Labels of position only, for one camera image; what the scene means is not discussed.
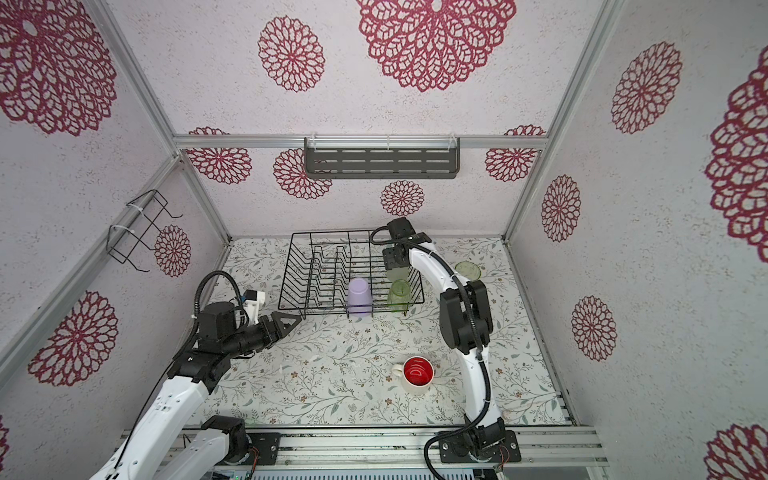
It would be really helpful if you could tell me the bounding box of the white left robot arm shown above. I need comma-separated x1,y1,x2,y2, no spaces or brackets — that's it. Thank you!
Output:
93,300,303,479

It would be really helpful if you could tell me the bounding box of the short green glass cup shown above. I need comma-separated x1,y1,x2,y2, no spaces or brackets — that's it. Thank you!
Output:
387,279,411,313

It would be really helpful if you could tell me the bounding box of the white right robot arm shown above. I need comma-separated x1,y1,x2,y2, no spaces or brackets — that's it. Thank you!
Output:
369,217,505,452

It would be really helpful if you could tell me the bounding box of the black wire dish rack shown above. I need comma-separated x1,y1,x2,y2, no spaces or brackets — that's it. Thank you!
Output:
278,230,425,317

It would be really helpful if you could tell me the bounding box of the grey wall shelf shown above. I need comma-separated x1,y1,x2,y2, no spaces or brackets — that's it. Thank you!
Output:
303,137,461,180

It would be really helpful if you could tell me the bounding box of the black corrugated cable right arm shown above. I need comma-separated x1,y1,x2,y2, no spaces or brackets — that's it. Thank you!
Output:
368,226,494,480

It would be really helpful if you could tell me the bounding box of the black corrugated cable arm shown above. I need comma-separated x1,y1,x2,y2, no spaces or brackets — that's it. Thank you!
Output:
368,226,494,480
193,270,246,337

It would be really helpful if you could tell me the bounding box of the pale frosted green cup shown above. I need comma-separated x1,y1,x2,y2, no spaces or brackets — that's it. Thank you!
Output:
386,266,411,282

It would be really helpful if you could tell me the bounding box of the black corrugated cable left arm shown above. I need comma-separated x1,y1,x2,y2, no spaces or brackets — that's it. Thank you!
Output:
193,270,246,337

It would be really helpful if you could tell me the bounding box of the red and cream mug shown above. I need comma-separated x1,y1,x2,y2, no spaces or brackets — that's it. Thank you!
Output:
391,356,435,395

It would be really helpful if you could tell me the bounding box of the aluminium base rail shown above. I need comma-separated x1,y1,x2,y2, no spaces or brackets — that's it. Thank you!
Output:
119,424,610,480

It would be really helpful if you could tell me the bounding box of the lavender plastic cup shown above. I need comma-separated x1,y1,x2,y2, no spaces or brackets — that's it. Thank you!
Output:
347,277,373,318

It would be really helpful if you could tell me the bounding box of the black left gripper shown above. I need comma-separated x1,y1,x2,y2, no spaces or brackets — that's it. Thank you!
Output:
224,310,302,359

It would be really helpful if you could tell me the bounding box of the black wire wall hanger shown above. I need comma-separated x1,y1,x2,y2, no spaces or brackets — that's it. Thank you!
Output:
105,189,183,273

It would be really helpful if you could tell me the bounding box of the tall green glass tumbler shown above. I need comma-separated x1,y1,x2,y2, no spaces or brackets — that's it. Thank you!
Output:
455,260,482,281

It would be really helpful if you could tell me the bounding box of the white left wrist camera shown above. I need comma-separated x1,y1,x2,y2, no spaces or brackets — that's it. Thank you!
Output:
242,290,266,326

